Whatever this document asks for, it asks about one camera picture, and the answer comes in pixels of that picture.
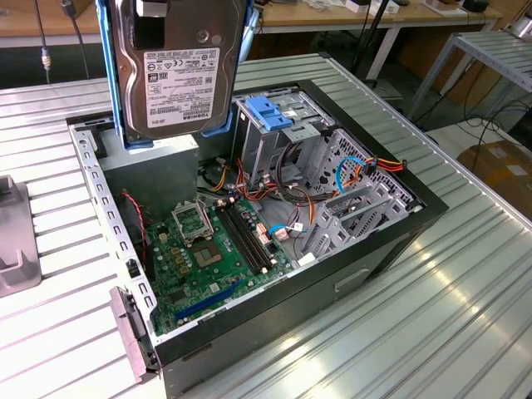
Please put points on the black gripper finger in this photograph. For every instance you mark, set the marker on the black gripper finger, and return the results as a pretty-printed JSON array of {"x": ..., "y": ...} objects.
[{"x": 149, "y": 33}]

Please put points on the hard disk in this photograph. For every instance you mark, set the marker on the hard disk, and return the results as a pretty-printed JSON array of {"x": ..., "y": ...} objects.
[{"x": 178, "y": 83}]

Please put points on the metal disk bay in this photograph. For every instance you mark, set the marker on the metal disk bay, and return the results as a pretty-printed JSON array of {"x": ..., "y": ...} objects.
[{"x": 328, "y": 232}]

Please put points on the blue plastic cage latch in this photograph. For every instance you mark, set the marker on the blue plastic cage latch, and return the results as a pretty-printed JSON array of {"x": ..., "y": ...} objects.
[{"x": 270, "y": 120}]

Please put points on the grey power supply unit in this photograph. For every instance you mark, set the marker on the grey power supply unit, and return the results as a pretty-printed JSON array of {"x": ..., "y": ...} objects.
[{"x": 149, "y": 183}]

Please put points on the metal optical drive cage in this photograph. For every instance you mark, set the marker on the metal optical drive cage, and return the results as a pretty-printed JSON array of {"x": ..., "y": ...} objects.
[{"x": 257, "y": 145}]

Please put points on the wooden desk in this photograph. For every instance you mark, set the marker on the wooden desk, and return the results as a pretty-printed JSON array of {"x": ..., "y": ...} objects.
[{"x": 324, "y": 16}]

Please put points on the small white box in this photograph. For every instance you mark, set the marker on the small white box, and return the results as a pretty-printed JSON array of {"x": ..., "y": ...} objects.
[{"x": 357, "y": 6}]

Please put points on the black RAM slot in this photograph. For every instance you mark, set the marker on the black RAM slot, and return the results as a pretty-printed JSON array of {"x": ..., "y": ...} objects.
[
  {"x": 257, "y": 228},
  {"x": 246, "y": 234},
  {"x": 252, "y": 231},
  {"x": 241, "y": 237}
]

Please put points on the CPU socket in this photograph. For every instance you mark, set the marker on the CPU socket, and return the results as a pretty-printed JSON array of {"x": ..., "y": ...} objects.
[{"x": 206, "y": 254}]

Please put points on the black tripod stand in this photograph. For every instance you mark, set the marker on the black tripod stand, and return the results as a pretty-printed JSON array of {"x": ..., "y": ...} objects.
[{"x": 381, "y": 14}]

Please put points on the grey parts rack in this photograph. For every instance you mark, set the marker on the grey parts rack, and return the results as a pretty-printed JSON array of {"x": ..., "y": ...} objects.
[{"x": 18, "y": 232}]

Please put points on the green motherboard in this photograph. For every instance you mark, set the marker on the green motherboard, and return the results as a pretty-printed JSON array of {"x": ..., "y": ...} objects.
[{"x": 195, "y": 287}]

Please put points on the blue expansion slot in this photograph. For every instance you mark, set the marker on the blue expansion slot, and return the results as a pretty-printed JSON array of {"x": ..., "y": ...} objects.
[{"x": 208, "y": 301}]

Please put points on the grey plastic bezel strip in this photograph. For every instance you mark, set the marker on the grey plastic bezel strip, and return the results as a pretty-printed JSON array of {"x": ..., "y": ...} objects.
[{"x": 124, "y": 328}]

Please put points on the black open PC case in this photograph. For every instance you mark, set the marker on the black open PC case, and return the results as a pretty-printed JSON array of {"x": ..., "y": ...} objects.
[{"x": 270, "y": 328}]

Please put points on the small black device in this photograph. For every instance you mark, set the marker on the small black device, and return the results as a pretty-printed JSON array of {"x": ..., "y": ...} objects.
[{"x": 476, "y": 5}]

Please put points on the metal slat side table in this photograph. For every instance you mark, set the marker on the metal slat side table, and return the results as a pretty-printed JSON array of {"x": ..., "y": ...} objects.
[{"x": 494, "y": 52}]

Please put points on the silver metal cylinder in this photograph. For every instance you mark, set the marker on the silver metal cylinder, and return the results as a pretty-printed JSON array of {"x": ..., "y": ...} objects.
[{"x": 521, "y": 27}]

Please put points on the brown cardboard box with labels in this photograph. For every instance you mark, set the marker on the brown cardboard box with labels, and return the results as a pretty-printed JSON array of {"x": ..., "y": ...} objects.
[{"x": 498, "y": 166}]

